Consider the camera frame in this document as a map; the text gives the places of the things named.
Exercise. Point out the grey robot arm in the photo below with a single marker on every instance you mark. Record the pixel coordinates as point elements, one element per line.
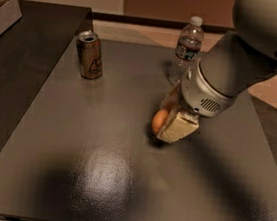
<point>243,57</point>

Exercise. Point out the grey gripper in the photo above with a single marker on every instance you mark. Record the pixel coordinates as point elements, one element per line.
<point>201,96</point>

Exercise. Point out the orange fruit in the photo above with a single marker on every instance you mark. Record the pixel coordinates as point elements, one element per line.
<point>158,120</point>

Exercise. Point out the clear plastic water bottle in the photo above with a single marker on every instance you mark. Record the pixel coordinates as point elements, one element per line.
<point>187,49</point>

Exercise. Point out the orange soda can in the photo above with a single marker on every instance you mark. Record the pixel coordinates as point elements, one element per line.
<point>89,52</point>

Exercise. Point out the dark side table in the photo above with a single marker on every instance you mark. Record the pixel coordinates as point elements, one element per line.
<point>29,50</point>

